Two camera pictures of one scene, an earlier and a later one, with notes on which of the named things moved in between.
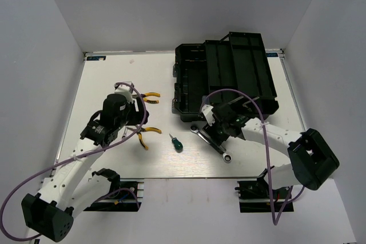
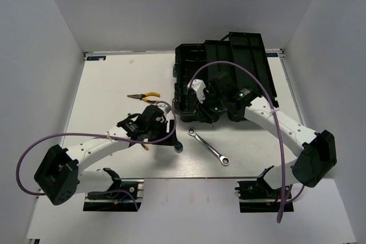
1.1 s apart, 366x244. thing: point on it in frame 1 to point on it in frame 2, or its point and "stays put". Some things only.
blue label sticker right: [271, 55] stays put
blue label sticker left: [96, 58] stays put
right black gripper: [213, 134] to [207, 115]
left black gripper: [138, 116] to [171, 140]
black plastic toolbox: [234, 70] stays put
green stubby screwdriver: [176, 144] stays put
